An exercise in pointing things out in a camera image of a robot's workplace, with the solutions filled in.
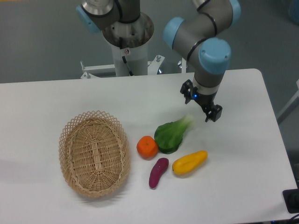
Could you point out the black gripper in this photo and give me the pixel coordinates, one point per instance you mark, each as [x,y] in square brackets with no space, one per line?
[204,96]

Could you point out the green bok choy vegetable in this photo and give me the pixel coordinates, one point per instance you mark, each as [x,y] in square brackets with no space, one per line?
[169,136]

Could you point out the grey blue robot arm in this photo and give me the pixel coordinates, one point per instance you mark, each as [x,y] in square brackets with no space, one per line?
[128,30]

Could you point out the yellow mango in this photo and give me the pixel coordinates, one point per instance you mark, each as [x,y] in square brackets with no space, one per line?
[189,163]

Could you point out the orange tangerine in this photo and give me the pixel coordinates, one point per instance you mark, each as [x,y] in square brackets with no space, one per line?
[147,147]

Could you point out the purple sweet potato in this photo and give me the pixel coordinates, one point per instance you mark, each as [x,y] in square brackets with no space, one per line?
[157,171]

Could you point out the woven wicker basket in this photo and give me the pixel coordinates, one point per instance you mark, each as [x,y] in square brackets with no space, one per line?
[94,154]

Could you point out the black device at table corner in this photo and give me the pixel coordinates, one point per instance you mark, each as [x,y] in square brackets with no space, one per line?
[291,198]

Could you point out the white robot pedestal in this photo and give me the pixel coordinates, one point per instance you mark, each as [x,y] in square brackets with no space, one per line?
[135,59]

